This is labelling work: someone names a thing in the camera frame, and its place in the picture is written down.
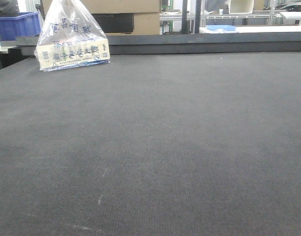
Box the upper cardboard box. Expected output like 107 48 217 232
41 0 161 15

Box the cardboard box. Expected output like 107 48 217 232
92 13 160 35
41 0 161 15

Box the blue plastic bin background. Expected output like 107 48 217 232
0 12 41 41

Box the clear printed plastic bag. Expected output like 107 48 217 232
34 0 111 72

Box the dark grey raised ledge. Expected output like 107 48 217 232
15 31 301 56

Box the blue tray on white table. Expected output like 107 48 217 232
206 25 236 33

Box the cream box inside bag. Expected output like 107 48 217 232
35 38 110 71

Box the black vertical post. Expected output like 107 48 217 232
194 0 202 34
181 0 188 34

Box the lower cardboard box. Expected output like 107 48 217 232
92 13 160 35

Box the black vertical post right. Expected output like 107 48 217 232
194 0 202 34

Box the white plastic container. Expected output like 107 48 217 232
228 0 254 14

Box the black vertical post left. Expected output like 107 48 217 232
181 0 188 34

